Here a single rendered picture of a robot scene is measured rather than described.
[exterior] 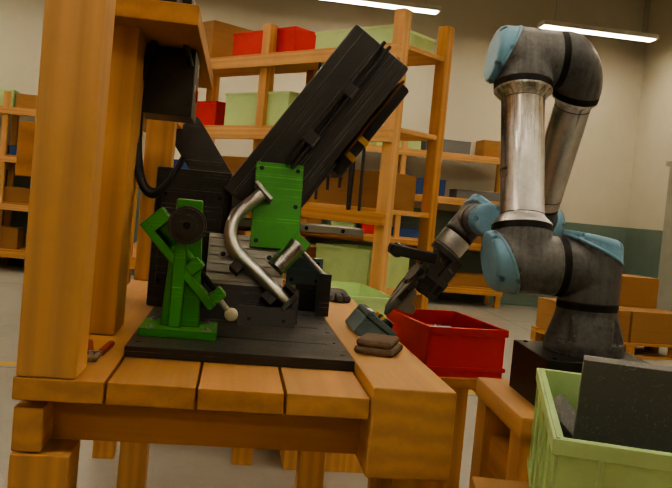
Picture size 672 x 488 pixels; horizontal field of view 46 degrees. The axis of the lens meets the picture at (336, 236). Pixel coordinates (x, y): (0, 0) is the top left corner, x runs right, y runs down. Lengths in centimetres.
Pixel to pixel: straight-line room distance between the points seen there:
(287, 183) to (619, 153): 1041
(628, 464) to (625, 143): 1133
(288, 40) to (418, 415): 405
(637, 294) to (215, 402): 742
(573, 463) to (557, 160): 97
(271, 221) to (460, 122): 948
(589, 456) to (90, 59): 89
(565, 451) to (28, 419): 81
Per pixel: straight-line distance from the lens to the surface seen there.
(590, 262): 154
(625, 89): 1224
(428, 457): 135
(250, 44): 544
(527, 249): 150
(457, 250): 189
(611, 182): 1206
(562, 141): 174
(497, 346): 198
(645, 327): 812
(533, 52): 162
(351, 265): 457
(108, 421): 139
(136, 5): 159
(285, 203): 188
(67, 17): 130
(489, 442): 170
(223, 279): 185
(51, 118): 128
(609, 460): 91
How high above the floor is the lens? 119
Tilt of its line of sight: 2 degrees down
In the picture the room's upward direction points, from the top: 5 degrees clockwise
